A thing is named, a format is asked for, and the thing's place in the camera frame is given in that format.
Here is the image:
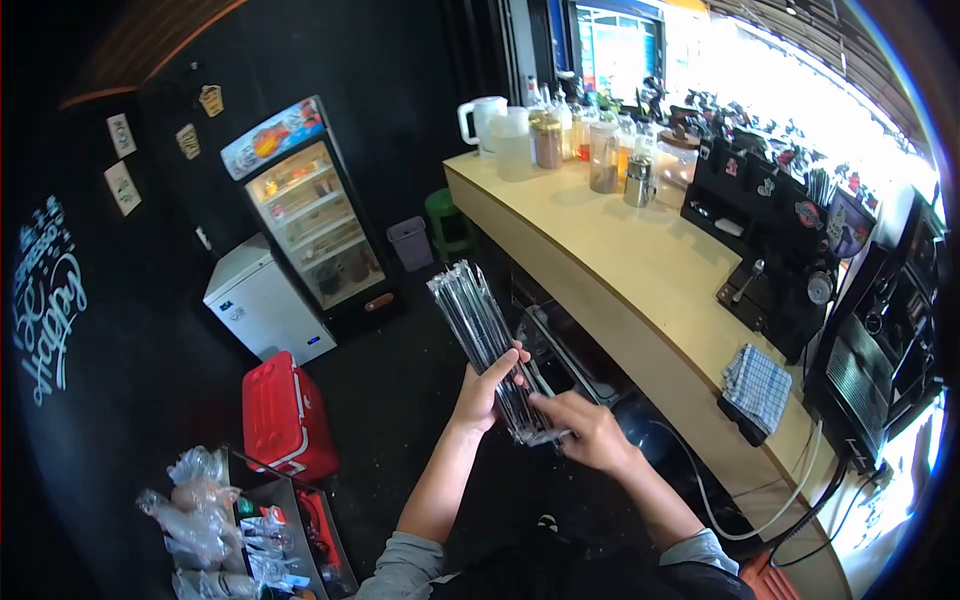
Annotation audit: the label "person's right hand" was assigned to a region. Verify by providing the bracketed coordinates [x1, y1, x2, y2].
[529, 390, 639, 475]

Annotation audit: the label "person's left hand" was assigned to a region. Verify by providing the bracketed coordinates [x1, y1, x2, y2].
[450, 341, 532, 438]

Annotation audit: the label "person's right fingers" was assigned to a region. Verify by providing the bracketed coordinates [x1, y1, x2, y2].
[558, 427, 594, 462]

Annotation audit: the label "person's right index finger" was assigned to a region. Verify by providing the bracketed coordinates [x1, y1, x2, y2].
[529, 393, 582, 430]

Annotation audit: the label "person's left thumb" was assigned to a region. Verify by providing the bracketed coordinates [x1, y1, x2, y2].
[480, 348, 526, 391]

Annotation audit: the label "person's left fingers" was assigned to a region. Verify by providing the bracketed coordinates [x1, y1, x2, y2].
[504, 341, 532, 391]

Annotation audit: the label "bundle of black straws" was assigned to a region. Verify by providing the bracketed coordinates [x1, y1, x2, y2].
[426, 259, 575, 451]

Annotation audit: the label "curved wooden counter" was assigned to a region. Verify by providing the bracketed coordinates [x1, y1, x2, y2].
[442, 150, 852, 600]

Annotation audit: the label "person's body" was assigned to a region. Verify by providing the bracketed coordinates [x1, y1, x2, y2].
[352, 517, 759, 600]

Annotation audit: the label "grey waste bin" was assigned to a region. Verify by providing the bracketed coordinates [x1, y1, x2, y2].
[386, 216, 435, 273]

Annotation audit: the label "green plastic stool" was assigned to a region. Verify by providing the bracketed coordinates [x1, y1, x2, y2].
[424, 187, 478, 262]

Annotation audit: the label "black knock box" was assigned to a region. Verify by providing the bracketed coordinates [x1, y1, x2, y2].
[716, 393, 770, 449]

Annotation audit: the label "blue checked cloth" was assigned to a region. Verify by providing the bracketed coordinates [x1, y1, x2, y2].
[721, 343, 794, 436]

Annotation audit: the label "translucent plastic pitcher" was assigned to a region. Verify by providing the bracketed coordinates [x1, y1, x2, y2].
[489, 105, 535, 183]

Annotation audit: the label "steel milk jug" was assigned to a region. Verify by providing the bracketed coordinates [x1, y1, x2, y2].
[622, 156, 657, 209]

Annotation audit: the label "red cooler box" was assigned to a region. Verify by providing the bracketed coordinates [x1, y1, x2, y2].
[241, 351, 341, 481]

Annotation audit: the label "glass door drinks fridge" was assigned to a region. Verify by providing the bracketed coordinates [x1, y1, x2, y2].
[219, 95, 406, 339]

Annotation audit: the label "group of jars and bottles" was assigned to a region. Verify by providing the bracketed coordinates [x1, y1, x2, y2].
[523, 75, 661, 196]

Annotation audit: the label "white electric kettle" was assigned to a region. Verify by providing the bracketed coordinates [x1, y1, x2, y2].
[457, 96, 510, 159]

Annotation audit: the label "white chest freezer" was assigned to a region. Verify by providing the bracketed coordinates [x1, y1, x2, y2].
[202, 232, 339, 367]

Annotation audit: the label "glass jar with wooden lid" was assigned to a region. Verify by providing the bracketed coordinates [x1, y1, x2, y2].
[654, 127, 702, 213]

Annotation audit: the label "black espresso machine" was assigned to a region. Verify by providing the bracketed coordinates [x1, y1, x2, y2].
[679, 135, 879, 365]

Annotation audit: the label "metal shelf with plastic bags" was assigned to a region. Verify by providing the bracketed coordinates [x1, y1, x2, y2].
[135, 444, 361, 600]

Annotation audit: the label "black coffee grinder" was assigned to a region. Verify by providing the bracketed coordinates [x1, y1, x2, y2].
[802, 191, 948, 474]

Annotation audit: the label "window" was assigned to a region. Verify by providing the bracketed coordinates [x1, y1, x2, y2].
[566, 0, 669, 106]

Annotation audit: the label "white cable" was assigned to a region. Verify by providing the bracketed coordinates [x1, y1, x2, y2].
[648, 418, 826, 543]

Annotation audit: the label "black cable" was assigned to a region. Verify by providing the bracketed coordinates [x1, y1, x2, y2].
[765, 457, 894, 570]

